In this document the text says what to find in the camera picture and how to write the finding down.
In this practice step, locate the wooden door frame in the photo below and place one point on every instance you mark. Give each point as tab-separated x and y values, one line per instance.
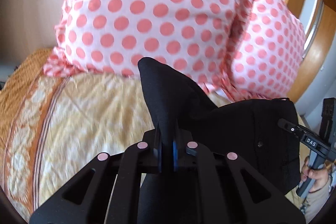
319	38

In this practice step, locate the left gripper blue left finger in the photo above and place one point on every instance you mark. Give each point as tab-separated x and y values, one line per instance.
157	148

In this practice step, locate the yellow patterned bed quilt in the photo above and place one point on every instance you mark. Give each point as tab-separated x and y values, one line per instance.
51	127

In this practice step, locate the left pink polka dot pillow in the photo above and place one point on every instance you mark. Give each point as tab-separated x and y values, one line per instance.
113	35

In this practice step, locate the right pink polka dot pillow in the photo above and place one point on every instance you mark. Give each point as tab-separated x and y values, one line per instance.
263	53

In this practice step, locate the person's right hand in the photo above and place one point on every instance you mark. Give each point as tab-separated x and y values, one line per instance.
321	176

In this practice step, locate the black pants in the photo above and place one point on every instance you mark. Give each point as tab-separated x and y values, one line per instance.
239	164

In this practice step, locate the pink polka dot pillow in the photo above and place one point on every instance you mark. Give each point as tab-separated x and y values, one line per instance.
263	53
113	35

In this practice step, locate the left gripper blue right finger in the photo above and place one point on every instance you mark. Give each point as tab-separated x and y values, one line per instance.
179	147

